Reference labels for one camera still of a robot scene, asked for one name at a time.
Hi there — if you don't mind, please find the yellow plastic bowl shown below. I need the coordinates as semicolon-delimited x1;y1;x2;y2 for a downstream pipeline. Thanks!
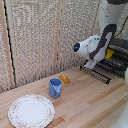
104;48;115;60

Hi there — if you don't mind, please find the orange rectangular block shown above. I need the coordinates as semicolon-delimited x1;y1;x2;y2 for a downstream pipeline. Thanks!
58;74;72;85

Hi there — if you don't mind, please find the blue plastic cup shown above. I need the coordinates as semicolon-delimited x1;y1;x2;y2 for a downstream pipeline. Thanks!
48;78;63;99

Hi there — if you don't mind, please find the woven folding screen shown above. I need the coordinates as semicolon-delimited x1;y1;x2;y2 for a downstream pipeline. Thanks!
0;0;128;94

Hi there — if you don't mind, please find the white floral-rimmed plate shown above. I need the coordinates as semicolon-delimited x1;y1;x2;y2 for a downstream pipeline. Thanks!
7;94;56;128

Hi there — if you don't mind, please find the white rounded object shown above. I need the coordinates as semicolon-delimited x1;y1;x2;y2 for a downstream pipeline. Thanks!
123;66;128;84

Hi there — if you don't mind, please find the blurry white object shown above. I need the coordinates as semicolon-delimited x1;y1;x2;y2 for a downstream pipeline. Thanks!
111;101;128;128

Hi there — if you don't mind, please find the black wire dish rack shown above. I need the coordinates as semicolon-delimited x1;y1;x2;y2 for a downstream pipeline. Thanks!
79;35;128;85

